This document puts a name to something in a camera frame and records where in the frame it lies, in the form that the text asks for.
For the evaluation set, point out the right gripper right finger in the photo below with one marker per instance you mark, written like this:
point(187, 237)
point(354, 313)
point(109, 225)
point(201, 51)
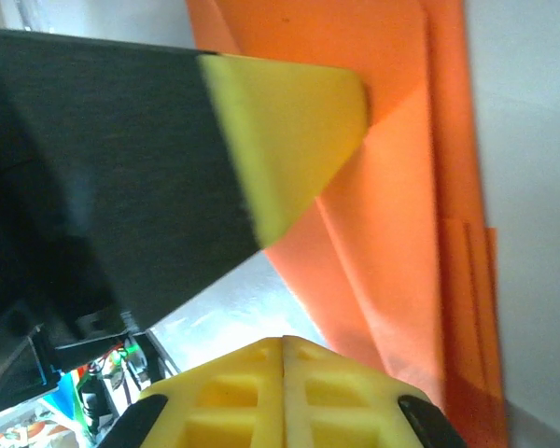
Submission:
point(303, 420)

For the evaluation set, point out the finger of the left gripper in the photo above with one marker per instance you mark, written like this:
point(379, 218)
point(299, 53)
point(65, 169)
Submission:
point(144, 163)

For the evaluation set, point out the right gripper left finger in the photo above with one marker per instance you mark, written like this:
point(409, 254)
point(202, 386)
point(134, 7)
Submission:
point(261, 410)

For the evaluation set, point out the orange paper sheet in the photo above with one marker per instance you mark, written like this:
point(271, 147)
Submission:
point(401, 210)

